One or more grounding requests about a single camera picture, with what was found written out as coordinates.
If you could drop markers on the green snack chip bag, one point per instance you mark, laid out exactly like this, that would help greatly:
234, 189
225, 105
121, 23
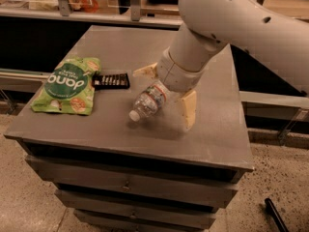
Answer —
69, 89

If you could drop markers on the orange bag on shelf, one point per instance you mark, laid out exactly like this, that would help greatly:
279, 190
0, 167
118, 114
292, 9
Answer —
88, 6

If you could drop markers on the black chocolate bar wrapper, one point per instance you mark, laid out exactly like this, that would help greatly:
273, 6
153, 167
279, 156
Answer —
111, 81

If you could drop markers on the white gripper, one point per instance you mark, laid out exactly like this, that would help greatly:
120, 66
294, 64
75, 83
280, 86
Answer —
176, 74

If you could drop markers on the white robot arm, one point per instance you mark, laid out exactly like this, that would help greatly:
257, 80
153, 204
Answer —
278, 42

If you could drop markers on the clear plastic water bottle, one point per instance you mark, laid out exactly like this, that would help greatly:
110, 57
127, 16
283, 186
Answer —
150, 101

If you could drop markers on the black rod on floor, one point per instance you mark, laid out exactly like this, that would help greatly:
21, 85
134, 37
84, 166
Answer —
272, 211

